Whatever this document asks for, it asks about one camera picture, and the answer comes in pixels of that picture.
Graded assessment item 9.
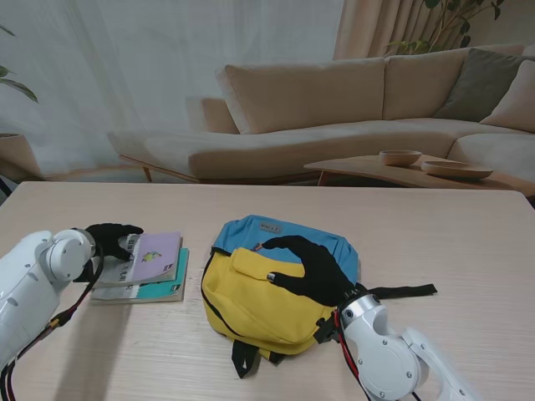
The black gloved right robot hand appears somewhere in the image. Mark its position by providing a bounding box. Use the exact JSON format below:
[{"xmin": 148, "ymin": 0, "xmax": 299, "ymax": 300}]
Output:
[{"xmin": 257, "ymin": 235, "xmax": 361, "ymax": 311}]

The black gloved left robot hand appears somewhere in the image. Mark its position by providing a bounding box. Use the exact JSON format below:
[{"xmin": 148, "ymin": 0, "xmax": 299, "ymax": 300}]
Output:
[{"xmin": 83, "ymin": 223, "xmax": 145, "ymax": 263}]

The purple and white bird book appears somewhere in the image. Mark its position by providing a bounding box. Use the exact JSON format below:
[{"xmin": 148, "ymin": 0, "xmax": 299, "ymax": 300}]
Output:
[{"xmin": 94, "ymin": 231, "xmax": 184, "ymax": 289}]

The blue and yellow school bag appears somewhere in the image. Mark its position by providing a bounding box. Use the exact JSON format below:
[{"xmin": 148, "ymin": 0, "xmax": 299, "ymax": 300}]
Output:
[{"xmin": 200, "ymin": 214, "xmax": 438, "ymax": 380}]

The teal and white book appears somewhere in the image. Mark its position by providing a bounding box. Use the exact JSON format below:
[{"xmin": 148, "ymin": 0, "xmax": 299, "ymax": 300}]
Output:
[{"xmin": 89, "ymin": 247, "xmax": 191, "ymax": 306}]

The wooden coffee table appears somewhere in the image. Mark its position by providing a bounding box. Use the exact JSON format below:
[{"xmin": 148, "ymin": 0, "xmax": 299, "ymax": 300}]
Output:
[{"xmin": 303, "ymin": 153, "xmax": 535, "ymax": 197}]

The light wooden planter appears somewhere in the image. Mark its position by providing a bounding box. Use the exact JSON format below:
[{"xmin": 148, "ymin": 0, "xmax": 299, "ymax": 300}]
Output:
[{"xmin": 0, "ymin": 133, "xmax": 43, "ymax": 181}]

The small wooden bowl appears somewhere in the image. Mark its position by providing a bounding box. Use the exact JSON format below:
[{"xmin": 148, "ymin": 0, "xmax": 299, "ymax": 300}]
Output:
[{"xmin": 379, "ymin": 150, "xmax": 423, "ymax": 167}]

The wide shallow wooden bowl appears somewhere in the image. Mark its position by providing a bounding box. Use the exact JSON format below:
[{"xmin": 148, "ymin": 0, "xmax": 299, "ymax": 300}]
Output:
[{"xmin": 420, "ymin": 160, "xmax": 495, "ymax": 180}]

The variegated leaf plant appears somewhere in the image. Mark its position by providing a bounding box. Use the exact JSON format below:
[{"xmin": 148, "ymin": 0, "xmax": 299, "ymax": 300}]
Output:
[{"xmin": 0, "ymin": 25, "xmax": 39, "ymax": 104}]

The beige sofa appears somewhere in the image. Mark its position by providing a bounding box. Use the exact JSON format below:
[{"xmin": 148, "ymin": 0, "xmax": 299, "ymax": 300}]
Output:
[{"xmin": 107, "ymin": 41, "xmax": 535, "ymax": 185}]

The white sheer curtain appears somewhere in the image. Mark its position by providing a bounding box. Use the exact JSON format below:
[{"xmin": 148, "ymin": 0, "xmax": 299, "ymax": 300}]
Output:
[{"xmin": 0, "ymin": 0, "xmax": 346, "ymax": 180}]

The tall green leafy plant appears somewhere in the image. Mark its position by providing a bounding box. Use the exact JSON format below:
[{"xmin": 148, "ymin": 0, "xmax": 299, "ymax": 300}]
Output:
[{"xmin": 386, "ymin": 0, "xmax": 507, "ymax": 55}]

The grey cushion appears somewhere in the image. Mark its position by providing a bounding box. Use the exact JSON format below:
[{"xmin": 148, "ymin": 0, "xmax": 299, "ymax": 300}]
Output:
[{"xmin": 436, "ymin": 48, "xmax": 526, "ymax": 123}]

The beige curtain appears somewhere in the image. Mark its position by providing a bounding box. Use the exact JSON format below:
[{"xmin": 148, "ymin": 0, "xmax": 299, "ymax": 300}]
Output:
[{"xmin": 333, "ymin": 0, "xmax": 535, "ymax": 62}]

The beige cushion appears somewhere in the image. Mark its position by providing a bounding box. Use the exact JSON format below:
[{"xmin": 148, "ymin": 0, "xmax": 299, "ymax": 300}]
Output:
[{"xmin": 480, "ymin": 59, "xmax": 535, "ymax": 134}]

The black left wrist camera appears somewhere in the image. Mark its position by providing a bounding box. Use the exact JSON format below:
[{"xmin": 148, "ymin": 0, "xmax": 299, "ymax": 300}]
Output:
[{"xmin": 71, "ymin": 259, "xmax": 98, "ymax": 285}]

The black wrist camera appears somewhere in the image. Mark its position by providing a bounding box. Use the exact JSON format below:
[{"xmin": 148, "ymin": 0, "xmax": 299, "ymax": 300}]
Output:
[
  {"xmin": 71, "ymin": 259, "xmax": 98, "ymax": 285},
  {"xmin": 313, "ymin": 311, "xmax": 342, "ymax": 344}
]

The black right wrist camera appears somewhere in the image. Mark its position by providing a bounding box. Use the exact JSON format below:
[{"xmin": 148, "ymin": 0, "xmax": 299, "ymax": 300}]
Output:
[{"xmin": 313, "ymin": 311, "xmax": 342, "ymax": 344}]

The red black right arm cable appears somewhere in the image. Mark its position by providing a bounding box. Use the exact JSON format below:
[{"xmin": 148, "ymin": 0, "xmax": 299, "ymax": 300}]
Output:
[{"xmin": 332, "ymin": 308, "xmax": 423, "ymax": 401}]

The red black arm cable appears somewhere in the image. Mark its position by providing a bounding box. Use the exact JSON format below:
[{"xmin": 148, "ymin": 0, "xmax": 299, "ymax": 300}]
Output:
[
  {"xmin": 332, "ymin": 308, "xmax": 423, "ymax": 401},
  {"xmin": 0, "ymin": 244, "xmax": 105, "ymax": 401}
]

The red black left arm cable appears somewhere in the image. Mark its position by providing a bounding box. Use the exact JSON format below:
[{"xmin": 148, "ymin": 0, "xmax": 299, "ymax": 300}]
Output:
[{"xmin": 0, "ymin": 244, "xmax": 105, "ymax": 401}]

